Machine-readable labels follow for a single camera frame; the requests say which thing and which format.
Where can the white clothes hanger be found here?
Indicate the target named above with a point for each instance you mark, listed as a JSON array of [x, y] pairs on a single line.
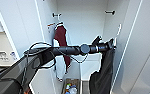
[[119, 29], [59, 21]]

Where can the black garment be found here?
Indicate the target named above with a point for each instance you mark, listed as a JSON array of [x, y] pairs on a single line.
[[102, 73]]

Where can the white wardrobe door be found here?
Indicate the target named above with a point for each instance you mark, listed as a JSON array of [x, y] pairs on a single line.
[[141, 50], [21, 26]]

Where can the white wardrobe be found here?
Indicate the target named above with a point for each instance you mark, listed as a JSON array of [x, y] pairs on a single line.
[[87, 36]]

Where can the white inner shelf unit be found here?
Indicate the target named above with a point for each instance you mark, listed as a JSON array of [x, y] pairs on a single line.
[[91, 66]]

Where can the black wardrobe hook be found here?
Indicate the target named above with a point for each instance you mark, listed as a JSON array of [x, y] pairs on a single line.
[[56, 14], [110, 12]]

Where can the maroon and white jacket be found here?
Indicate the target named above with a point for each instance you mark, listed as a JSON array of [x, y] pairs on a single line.
[[61, 38]]

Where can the brown cardboard box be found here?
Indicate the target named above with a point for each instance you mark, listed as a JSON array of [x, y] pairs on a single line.
[[72, 81]]

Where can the clear plastic bottle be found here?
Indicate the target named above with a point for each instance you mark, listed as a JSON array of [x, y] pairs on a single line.
[[73, 90]]

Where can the small green yellow bottle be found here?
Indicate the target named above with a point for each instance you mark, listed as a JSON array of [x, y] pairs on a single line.
[[68, 87]]

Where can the white orange paper label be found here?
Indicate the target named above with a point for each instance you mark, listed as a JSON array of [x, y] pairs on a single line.
[[51, 26]]

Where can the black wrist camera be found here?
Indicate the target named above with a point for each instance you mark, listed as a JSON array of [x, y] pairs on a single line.
[[97, 40]]

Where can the white blue wall sticker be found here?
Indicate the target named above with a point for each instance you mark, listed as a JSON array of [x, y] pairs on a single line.
[[2, 55], [13, 55]]

